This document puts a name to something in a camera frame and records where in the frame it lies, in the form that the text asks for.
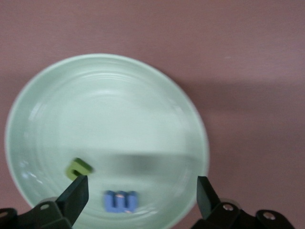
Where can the blue foam letter m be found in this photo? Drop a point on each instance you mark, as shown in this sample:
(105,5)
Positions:
(120,209)

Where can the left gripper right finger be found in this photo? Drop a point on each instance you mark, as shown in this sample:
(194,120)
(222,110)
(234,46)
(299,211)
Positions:
(209,202)

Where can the brown table cover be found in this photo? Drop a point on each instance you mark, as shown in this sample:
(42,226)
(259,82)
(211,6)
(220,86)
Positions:
(214,35)

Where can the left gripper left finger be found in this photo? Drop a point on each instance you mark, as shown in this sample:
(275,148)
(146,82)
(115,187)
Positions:
(74,198)

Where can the green plate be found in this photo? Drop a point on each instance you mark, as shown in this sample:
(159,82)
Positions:
(107,119)

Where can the green foam letter u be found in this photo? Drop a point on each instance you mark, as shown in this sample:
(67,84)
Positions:
(83,165)

